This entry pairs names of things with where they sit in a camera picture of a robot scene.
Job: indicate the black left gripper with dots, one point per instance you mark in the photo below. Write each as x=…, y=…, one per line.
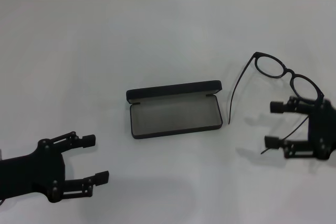
x=31, y=174

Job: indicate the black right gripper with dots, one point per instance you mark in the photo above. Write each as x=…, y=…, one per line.
x=323, y=129

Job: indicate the black round-lens glasses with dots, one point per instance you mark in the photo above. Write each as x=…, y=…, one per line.
x=290, y=71

